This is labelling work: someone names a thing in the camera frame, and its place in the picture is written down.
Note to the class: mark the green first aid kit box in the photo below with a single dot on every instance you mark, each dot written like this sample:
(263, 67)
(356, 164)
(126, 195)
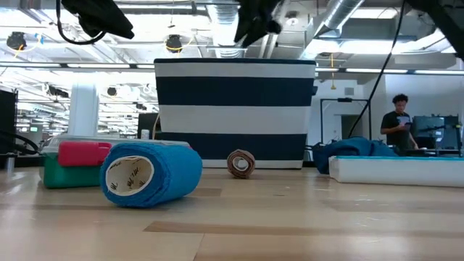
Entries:
(69, 175)

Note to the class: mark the black rectangular panel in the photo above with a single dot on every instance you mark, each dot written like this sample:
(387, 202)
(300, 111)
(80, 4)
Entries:
(8, 123)

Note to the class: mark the ribbed silver air duct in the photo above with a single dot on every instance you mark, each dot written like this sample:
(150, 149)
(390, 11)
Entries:
(226, 21)

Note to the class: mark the silver metal post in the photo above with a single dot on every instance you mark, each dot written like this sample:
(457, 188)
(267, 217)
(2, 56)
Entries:
(9, 164)

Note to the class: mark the black table side rail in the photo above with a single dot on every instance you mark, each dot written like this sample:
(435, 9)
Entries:
(29, 161)

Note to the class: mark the black computer monitor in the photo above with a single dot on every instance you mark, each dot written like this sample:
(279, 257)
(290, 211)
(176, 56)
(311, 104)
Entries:
(449, 134)

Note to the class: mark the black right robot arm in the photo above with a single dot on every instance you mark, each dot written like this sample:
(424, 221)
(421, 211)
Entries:
(446, 18)

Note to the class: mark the blue bandage roll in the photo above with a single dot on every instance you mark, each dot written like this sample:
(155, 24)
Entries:
(174, 170)

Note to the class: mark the white box with teal top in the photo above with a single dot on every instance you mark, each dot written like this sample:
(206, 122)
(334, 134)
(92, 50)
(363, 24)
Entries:
(398, 174)

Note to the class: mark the blue crumpled cloth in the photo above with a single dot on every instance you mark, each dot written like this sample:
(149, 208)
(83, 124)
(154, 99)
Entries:
(348, 152)

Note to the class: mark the white building column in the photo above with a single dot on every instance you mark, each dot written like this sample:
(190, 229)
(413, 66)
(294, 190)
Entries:
(82, 108)

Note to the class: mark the tan elastic bandage roll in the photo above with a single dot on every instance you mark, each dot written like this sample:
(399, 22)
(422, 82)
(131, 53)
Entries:
(251, 165)

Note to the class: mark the white wipes canister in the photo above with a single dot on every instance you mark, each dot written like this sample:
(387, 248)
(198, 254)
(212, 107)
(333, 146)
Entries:
(145, 135)

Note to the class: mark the slanted silver air duct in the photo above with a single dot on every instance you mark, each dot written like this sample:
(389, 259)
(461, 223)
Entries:
(342, 12)

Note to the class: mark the person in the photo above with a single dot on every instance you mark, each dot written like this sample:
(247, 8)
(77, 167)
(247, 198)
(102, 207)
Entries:
(395, 127)

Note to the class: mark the navy white striped fabric basket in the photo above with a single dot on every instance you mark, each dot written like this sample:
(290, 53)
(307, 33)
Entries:
(235, 90)

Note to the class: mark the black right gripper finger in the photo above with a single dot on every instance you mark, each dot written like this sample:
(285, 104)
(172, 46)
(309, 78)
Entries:
(243, 27)
(255, 33)

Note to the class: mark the black rectangular frame stand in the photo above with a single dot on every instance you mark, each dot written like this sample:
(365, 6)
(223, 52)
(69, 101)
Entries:
(344, 99)

